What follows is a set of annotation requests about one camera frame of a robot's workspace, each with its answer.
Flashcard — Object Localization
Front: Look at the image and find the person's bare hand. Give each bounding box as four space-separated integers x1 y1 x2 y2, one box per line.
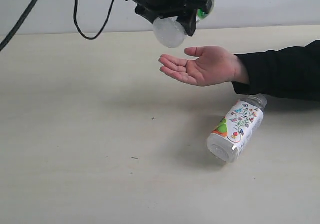
159 46 250 87

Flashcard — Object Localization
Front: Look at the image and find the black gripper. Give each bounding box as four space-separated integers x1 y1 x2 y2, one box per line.
126 0 212 37

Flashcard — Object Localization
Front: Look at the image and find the green label white bottle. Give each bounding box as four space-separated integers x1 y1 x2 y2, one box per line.
152 0 216 48

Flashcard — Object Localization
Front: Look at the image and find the floral label clear bottle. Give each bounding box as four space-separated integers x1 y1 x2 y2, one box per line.
207 94 268 163

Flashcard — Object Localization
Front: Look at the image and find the black sleeved forearm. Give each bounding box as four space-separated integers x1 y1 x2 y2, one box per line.
232 40 320 101

